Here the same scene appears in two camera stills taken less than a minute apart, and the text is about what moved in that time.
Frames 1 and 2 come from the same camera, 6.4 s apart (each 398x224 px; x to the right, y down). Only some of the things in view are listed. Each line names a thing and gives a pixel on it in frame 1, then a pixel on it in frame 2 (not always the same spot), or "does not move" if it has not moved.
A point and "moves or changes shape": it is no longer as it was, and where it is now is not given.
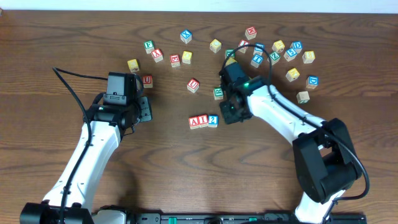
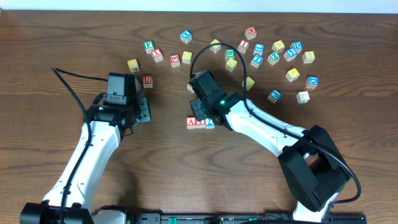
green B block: x=227 y=51 does not move
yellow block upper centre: x=215 y=45 does not move
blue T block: x=256 y=60 does not move
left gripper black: x=144 y=108 does not move
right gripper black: x=232 y=113 -> x=199 y=109
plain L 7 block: x=303 y=97 does not move
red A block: x=194 y=122 moves or changes shape
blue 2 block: x=213 y=121 moves or changes shape
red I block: x=203 y=121 does not move
